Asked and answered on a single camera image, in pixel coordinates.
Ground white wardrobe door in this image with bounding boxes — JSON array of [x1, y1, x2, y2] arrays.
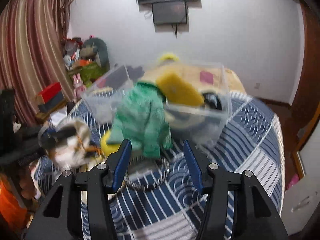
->
[[281, 124, 319, 236]]

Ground pink plush rabbit toy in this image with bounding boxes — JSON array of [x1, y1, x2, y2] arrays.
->
[[73, 73, 87, 99]]

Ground white velvet drawstring pouch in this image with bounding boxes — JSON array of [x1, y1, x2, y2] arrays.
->
[[46, 119, 91, 170]]

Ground green knitted cloth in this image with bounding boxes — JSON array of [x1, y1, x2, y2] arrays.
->
[[107, 82, 172, 159]]

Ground yellow foam arch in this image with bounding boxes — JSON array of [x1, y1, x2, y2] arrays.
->
[[158, 53, 180, 64]]

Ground small black wall monitor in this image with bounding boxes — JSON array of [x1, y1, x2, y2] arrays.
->
[[152, 1, 188, 25]]

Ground red box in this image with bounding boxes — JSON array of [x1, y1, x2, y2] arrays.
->
[[35, 82, 61, 105]]

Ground blue white patterned tablecloth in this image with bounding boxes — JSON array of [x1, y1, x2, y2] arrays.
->
[[26, 92, 287, 239]]

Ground yellow green sponge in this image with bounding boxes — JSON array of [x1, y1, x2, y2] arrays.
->
[[156, 72, 204, 107]]

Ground brown wooden door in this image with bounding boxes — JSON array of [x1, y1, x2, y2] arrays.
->
[[291, 3, 319, 112]]

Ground clear plastic storage box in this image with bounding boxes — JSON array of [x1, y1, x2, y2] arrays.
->
[[82, 62, 231, 152]]

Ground green storage box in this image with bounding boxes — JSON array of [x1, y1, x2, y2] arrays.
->
[[68, 62, 108, 83]]

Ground white tote bag black straps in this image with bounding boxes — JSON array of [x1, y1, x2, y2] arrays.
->
[[162, 92, 226, 131]]

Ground striped red beige curtain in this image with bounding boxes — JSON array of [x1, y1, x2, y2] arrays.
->
[[1, 0, 73, 126]]

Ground person's left hand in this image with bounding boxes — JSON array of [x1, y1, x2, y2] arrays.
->
[[19, 166, 41, 200]]

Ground yellow round soft ball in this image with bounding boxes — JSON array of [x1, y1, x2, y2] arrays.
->
[[100, 130, 120, 158]]

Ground black chain strap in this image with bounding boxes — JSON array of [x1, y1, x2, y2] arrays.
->
[[123, 154, 171, 192]]

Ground grey plush dinosaur toy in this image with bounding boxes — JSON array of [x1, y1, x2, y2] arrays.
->
[[79, 37, 110, 71]]

